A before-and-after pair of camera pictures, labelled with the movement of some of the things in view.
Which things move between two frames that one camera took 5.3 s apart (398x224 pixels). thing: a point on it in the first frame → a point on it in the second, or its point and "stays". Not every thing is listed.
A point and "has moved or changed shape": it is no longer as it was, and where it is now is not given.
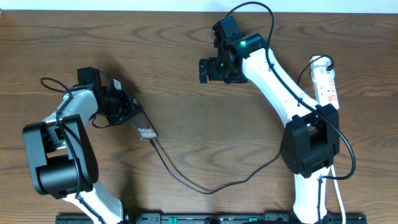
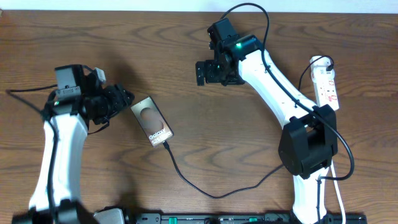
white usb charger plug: x=318 y=68 stays
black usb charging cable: x=168 y=165 → x=271 y=173
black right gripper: x=212 y=63 stays
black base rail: x=209 y=219 stays
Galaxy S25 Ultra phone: x=143 y=127 has moved or changed shape
